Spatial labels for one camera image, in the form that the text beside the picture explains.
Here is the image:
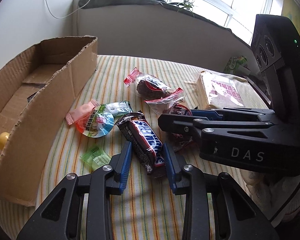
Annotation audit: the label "white cable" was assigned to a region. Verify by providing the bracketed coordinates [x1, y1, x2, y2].
[43, 0, 96, 20]

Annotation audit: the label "green carton box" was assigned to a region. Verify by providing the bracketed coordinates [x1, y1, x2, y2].
[223, 56, 250, 75]

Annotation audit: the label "white green candy packet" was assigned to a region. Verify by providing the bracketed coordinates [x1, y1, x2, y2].
[103, 100, 133, 117]

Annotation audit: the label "pink candy wrapper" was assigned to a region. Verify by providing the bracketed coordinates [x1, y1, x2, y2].
[65, 100, 99, 125]

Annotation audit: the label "small trailing plant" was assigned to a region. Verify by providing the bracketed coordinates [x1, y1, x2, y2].
[169, 0, 194, 17]

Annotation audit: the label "sliced bread loaf bag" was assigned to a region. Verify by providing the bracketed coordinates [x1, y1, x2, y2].
[196, 70, 254, 110]

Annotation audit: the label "black snack packet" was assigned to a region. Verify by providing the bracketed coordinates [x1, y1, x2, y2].
[27, 92, 37, 103]

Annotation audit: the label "gold round candy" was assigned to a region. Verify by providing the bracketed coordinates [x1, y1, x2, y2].
[0, 132, 10, 150]

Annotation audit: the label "large Snickers bar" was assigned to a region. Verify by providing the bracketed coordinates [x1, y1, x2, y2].
[115, 112, 166, 178]

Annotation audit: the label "green candy wrapper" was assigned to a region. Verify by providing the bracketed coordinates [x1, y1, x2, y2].
[81, 145, 111, 171]

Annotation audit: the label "brown cardboard box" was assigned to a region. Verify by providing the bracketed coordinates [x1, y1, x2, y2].
[0, 36, 97, 206]

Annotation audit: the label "red clear snack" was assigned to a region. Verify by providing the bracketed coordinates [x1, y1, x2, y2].
[123, 68, 185, 104]
[148, 98, 192, 152]

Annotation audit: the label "jelly cup colourful lid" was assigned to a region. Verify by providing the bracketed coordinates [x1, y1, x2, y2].
[75, 105, 114, 138]

